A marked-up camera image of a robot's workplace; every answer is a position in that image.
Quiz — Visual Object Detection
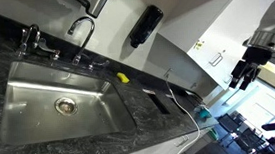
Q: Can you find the black office chair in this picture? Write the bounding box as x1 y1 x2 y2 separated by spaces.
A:
216 111 241 135

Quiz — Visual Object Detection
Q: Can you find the white power cable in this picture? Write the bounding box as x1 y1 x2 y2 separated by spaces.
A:
159 76 204 154

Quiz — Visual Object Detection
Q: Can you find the yellow butterfly sticker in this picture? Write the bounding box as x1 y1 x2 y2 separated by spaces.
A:
194 39 207 51

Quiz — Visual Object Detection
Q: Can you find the stainless paper towel dispenser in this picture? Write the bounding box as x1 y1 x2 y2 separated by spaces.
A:
67 0 117 22

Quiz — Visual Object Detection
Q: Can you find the chrome faucet lever handle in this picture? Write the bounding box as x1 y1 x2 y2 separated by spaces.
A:
87 58 112 73
33 36 62 63

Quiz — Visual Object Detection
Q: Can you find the black wall soap dispenser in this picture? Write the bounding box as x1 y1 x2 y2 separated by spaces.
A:
125 3 168 50

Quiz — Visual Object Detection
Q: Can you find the tall white cabinet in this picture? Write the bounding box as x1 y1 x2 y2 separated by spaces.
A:
182 0 275 95

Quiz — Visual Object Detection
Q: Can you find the yellow sponge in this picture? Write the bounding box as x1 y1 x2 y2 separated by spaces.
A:
115 71 131 85

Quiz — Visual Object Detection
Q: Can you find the chrome gooseneck faucet spout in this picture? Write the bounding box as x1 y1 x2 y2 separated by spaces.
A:
65 16 99 67

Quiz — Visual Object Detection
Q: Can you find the stainless steel sink basin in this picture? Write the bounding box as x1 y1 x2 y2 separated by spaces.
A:
0 50 139 148

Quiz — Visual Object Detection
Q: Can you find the teal plastic object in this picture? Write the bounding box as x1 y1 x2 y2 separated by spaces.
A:
193 104 213 120

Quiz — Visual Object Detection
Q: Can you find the white upper wall cabinet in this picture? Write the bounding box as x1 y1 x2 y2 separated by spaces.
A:
154 0 256 56

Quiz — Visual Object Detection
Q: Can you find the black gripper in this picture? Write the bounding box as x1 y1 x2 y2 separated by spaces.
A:
225 44 275 92

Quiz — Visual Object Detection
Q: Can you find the silver cabinet door handle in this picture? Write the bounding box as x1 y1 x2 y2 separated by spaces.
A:
208 50 225 68
173 135 191 148

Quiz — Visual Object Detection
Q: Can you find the round metal sink drain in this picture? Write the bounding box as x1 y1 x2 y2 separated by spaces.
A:
53 95 80 117

